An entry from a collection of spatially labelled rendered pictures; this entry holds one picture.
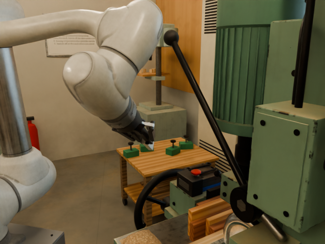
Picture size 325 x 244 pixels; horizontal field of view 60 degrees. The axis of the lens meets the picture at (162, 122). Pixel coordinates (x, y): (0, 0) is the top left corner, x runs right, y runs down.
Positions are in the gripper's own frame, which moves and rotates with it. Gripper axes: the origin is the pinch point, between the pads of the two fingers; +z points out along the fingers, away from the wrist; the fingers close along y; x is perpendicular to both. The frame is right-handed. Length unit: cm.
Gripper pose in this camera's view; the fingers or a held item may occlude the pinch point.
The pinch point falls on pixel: (148, 142)
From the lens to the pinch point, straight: 89.9
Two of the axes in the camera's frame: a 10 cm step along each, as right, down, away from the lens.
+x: 1.1, -9.1, 4.0
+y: 9.5, -0.2, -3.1
